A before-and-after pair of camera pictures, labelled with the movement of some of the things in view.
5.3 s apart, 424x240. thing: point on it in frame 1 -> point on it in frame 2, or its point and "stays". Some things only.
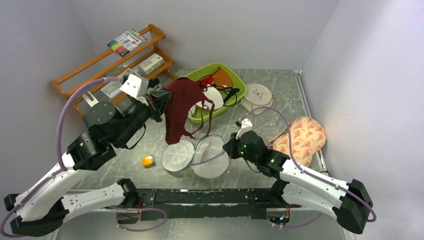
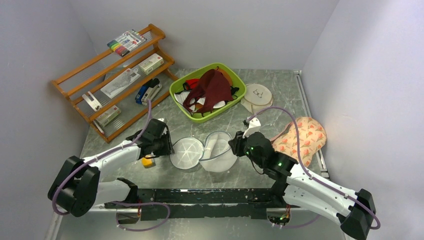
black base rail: x=186 y=204 stays
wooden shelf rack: x=126 y=66 stays
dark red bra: x=188 y=113 -> x=213 y=89
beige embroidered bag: x=256 y=95 stays
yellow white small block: x=147 y=160 stays
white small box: x=151 y=63 stays
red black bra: x=208 y=80 -> x=190 y=84
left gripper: x=160 y=98 -> x=168 y=148
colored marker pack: x=128 y=41 stays
